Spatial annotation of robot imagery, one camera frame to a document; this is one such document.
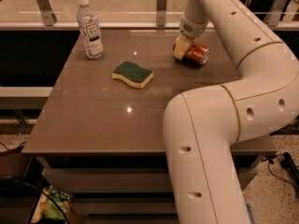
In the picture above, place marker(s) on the clear water bottle white cap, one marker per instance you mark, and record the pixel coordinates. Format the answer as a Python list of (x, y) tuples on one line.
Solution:
[(89, 30)]

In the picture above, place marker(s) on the metal railing post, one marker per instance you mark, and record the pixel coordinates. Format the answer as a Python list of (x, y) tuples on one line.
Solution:
[(47, 14), (273, 16), (160, 12)]

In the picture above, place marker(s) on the left metal railing post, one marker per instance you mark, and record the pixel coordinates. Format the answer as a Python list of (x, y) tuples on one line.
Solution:
[(47, 14)]

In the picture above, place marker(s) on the middle metal railing post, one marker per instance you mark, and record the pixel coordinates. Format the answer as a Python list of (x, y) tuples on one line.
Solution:
[(160, 12)]

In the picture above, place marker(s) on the green snack bag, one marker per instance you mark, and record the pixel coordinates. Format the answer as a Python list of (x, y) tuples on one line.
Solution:
[(52, 207)]

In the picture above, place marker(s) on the red coke can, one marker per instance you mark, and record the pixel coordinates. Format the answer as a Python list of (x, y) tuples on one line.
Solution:
[(197, 54)]

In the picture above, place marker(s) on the green and yellow sponge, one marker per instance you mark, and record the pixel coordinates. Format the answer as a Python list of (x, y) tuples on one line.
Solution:
[(133, 75)]

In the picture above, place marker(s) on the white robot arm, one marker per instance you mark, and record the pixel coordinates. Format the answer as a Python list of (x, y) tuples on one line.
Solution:
[(200, 125)]

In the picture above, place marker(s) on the blue textured mat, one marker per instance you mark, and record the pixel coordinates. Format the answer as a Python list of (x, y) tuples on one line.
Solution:
[(251, 218)]

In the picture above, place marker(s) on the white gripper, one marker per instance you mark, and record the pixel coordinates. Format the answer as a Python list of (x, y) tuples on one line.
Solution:
[(192, 30)]

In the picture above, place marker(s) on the right metal railing post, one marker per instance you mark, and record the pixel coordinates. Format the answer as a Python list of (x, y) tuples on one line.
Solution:
[(273, 16)]

